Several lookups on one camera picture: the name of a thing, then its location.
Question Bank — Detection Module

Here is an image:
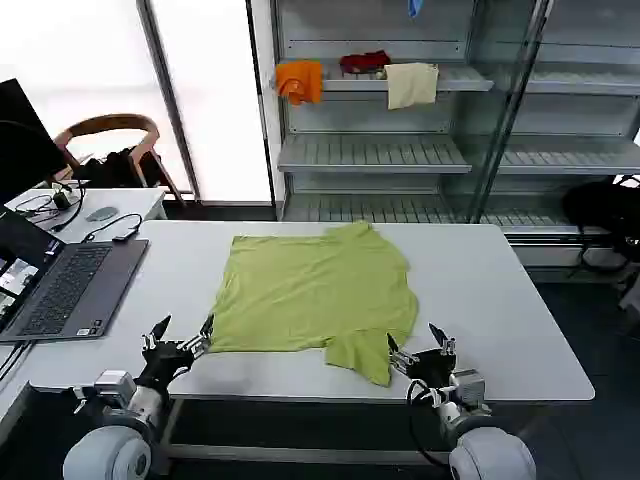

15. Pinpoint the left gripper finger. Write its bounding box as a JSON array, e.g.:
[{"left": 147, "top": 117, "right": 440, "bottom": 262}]
[
  {"left": 180, "top": 313, "right": 217, "bottom": 359},
  {"left": 140, "top": 314, "right": 173, "bottom": 352}
]

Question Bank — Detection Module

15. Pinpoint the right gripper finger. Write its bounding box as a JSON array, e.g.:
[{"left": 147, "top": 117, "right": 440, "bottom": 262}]
[
  {"left": 428, "top": 322, "right": 458, "bottom": 357},
  {"left": 385, "top": 333, "right": 420, "bottom": 377}
]

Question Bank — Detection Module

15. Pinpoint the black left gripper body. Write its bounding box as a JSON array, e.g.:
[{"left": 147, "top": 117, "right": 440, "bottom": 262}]
[{"left": 133, "top": 340, "right": 196, "bottom": 396}]

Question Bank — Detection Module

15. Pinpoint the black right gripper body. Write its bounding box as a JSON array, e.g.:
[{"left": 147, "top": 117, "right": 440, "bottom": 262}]
[{"left": 407, "top": 348, "right": 459, "bottom": 392}]

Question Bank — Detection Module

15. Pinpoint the green t-shirt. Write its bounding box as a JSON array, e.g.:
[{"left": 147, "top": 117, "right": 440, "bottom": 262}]
[{"left": 205, "top": 221, "right": 420, "bottom": 389}]

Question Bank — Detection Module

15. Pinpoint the grey open laptop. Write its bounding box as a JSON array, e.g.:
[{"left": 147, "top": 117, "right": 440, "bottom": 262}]
[{"left": 0, "top": 204, "right": 151, "bottom": 343}]

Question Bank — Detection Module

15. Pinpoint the white side desk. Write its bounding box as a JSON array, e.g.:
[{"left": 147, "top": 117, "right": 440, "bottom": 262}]
[{"left": 0, "top": 186, "right": 169, "bottom": 241}]

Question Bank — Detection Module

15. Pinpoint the black bag on chair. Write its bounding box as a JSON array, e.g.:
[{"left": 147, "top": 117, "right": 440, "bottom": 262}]
[{"left": 73, "top": 148, "right": 167, "bottom": 190}]

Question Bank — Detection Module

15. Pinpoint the grey metal shelf with cloths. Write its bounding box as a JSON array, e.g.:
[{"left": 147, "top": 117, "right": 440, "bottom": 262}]
[{"left": 244, "top": 0, "right": 507, "bottom": 227}]

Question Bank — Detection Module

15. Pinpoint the black backpack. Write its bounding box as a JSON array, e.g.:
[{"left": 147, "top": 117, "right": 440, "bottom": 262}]
[{"left": 561, "top": 174, "right": 640, "bottom": 281}]

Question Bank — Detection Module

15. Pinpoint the brown wooden chair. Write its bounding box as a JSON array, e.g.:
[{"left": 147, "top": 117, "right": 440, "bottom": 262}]
[{"left": 52, "top": 113, "right": 187, "bottom": 207}]

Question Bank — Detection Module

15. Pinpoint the black computer monitor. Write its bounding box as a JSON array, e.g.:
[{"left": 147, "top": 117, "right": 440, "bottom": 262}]
[{"left": 0, "top": 78, "right": 69, "bottom": 207}]

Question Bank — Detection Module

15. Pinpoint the grey shelf behind glass door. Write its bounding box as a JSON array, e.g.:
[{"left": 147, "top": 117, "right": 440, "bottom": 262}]
[{"left": 467, "top": 0, "right": 640, "bottom": 246}]

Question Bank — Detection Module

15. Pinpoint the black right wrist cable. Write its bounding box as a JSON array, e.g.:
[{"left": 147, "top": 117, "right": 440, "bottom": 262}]
[{"left": 405, "top": 378, "right": 454, "bottom": 469}]

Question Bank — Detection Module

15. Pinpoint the black cable with dongle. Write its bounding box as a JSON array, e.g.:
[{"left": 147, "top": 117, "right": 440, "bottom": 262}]
[{"left": 81, "top": 213, "right": 144, "bottom": 245}]

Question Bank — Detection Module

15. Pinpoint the grey table leg frame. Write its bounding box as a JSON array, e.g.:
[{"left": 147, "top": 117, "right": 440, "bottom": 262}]
[{"left": 144, "top": 398, "right": 454, "bottom": 474}]

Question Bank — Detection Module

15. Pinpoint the black adapter cable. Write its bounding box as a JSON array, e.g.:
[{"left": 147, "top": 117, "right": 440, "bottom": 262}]
[{"left": 13, "top": 180, "right": 85, "bottom": 232}]

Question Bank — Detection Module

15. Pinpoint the grey window frame post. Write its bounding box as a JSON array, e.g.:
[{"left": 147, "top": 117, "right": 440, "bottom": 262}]
[{"left": 135, "top": 0, "right": 202, "bottom": 202}]

